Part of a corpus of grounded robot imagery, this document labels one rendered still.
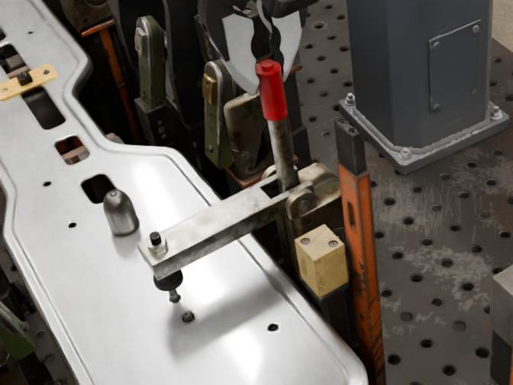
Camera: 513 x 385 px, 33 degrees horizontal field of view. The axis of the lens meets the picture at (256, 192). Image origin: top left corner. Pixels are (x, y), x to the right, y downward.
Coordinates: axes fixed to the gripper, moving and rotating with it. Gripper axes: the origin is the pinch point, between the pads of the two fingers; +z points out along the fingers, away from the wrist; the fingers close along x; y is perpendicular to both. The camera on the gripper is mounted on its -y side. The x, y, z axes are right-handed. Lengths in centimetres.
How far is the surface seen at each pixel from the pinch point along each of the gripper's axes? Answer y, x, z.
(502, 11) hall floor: 134, -151, 120
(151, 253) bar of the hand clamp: -0.5, 14.9, 12.2
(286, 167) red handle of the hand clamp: -0.9, 0.2, 9.7
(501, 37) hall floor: 122, -140, 120
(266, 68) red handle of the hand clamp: -0.5, 0.4, -1.6
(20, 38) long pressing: 58, 11, 20
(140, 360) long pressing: -4.9, 19.9, 19.4
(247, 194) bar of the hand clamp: 0.9, 3.9, 12.2
